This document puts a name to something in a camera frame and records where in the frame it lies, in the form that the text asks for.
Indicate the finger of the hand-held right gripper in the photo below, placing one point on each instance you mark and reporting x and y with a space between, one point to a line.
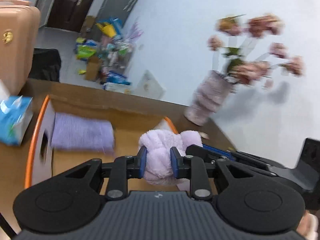
217 149
200 152

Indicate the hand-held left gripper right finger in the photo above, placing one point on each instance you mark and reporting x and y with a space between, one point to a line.
174 163

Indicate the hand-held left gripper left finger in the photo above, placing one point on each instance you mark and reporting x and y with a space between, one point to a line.
142 162

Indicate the cardboard box with orange rim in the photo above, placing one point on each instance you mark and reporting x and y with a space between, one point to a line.
120 120

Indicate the person's right hand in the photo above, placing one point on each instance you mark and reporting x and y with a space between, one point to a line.
308 226

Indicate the fallen pink petal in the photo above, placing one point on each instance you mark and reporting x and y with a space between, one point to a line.
205 135

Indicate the pink ribbed vase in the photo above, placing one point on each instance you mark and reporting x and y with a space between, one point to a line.
208 97

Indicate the purple towel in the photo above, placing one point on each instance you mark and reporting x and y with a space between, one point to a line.
82 133

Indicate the pink artificial flowers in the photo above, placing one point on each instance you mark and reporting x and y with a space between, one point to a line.
252 68

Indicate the small brown cardboard box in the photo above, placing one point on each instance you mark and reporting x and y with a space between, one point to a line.
93 68

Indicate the pile of colourful packages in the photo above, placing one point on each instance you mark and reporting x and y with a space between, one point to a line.
112 47

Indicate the blue tissue pack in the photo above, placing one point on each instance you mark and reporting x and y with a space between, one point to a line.
13 120

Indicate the black bag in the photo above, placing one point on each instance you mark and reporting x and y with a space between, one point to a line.
46 65

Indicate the grey fridge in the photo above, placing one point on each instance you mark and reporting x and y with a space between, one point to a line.
117 0

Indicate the dark brown door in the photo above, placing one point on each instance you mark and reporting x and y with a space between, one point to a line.
70 5

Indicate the pink suitcase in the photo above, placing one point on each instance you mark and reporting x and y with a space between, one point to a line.
15 42

